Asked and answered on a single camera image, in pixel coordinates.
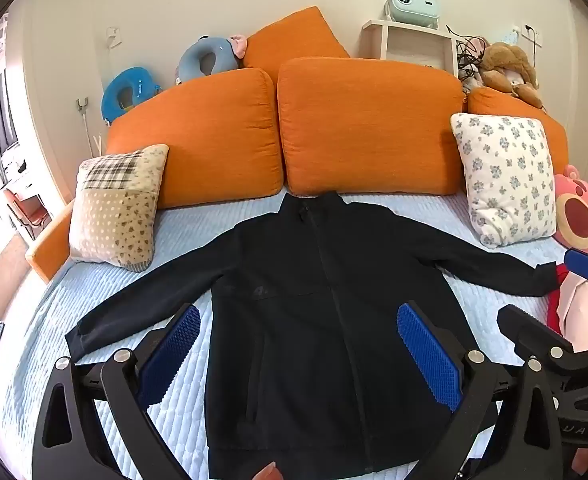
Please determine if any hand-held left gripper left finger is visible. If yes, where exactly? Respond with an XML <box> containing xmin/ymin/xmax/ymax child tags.
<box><xmin>31</xmin><ymin>302</ymin><xmax>202</xmax><ymax>480</ymax></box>

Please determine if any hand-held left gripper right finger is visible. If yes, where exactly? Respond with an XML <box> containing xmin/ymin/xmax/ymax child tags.
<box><xmin>396</xmin><ymin>301</ymin><xmax>564</xmax><ymax>480</ymax></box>

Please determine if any black zip jacket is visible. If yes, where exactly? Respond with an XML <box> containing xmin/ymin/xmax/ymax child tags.
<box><xmin>65</xmin><ymin>190</ymin><xmax>568</xmax><ymax>480</ymax></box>

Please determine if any person's left hand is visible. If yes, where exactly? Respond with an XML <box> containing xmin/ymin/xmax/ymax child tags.
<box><xmin>250</xmin><ymin>461</ymin><xmax>283</xmax><ymax>480</ymax></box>

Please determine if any red cloth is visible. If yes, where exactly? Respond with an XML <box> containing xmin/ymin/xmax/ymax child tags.
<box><xmin>546</xmin><ymin>262</ymin><xmax>573</xmax><ymax>337</ymax></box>

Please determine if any pink bear plush cushion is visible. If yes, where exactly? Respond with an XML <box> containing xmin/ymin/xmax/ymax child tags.
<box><xmin>552</xmin><ymin>164</ymin><xmax>588</xmax><ymax>254</ymax></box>

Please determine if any white floral pillow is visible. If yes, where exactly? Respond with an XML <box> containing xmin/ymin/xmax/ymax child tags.
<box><xmin>450</xmin><ymin>112</ymin><xmax>560</xmax><ymax>249</ymax></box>

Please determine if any light blue quilted bed mat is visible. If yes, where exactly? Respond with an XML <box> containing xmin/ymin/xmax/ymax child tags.
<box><xmin>0</xmin><ymin>187</ymin><xmax>577</xmax><ymax>480</ymax></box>

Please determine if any large orange cushion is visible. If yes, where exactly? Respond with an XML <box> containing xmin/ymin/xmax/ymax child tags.
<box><xmin>276</xmin><ymin>56</ymin><xmax>468</xmax><ymax>197</ymax></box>
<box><xmin>466</xmin><ymin>86</ymin><xmax>571</xmax><ymax>177</ymax></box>
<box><xmin>105</xmin><ymin>67</ymin><xmax>286</xmax><ymax>210</ymax></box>
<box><xmin>242</xmin><ymin>6</ymin><xmax>351</xmax><ymax>84</ymax></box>

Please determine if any beige patchwork plaid pillow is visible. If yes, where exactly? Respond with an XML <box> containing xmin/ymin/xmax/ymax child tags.
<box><xmin>69</xmin><ymin>144</ymin><xmax>170</xmax><ymax>274</ymax></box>

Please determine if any orange chair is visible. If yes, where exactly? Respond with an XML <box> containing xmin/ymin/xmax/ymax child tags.
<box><xmin>1</xmin><ymin>186</ymin><xmax>53</xmax><ymax>242</ymax></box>

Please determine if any brown teddy bear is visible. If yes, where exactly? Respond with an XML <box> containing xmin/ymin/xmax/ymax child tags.
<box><xmin>478</xmin><ymin>42</ymin><xmax>546</xmax><ymax>109</ymax></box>

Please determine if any blue neck pillow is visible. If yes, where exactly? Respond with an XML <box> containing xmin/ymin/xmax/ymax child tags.
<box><xmin>101</xmin><ymin>66</ymin><xmax>163</xmax><ymax>124</ymax></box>

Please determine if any white side shelf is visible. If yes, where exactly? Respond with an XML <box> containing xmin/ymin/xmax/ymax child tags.
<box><xmin>358</xmin><ymin>18</ymin><xmax>463</xmax><ymax>79</ymax></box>

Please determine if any grey neck pillow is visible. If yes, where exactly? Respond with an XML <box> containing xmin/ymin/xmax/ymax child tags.
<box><xmin>176</xmin><ymin>35</ymin><xmax>241</xmax><ymax>84</ymax></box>

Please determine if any mint green projector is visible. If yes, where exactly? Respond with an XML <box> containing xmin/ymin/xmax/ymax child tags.
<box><xmin>382</xmin><ymin>0</ymin><xmax>441</xmax><ymax>29</ymax></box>

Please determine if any white wall socket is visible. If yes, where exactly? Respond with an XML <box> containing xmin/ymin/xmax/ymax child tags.
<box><xmin>516</xmin><ymin>23</ymin><xmax>543</xmax><ymax>49</ymax></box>

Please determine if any tangle of black cables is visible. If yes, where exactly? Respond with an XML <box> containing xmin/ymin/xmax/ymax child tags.
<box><xmin>444</xmin><ymin>24</ymin><xmax>491</xmax><ymax>81</ymax></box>

